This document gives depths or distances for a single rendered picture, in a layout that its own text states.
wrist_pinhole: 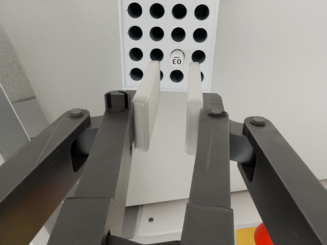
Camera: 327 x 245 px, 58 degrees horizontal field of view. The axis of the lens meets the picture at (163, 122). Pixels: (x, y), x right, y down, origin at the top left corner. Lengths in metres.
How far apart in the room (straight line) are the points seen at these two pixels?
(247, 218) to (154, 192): 0.12
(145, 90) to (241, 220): 0.27
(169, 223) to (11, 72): 1.03
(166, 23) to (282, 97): 0.15
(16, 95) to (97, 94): 1.02
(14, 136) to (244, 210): 0.28
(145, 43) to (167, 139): 0.13
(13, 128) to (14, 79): 1.04
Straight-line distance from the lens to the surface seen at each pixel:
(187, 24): 0.27
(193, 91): 0.15
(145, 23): 0.27
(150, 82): 0.16
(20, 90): 1.33
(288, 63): 0.33
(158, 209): 0.43
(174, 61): 0.26
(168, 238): 0.39
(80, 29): 0.32
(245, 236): 0.32
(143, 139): 0.15
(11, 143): 0.28
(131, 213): 0.44
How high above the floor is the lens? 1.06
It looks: 62 degrees down
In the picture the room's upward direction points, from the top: 170 degrees counter-clockwise
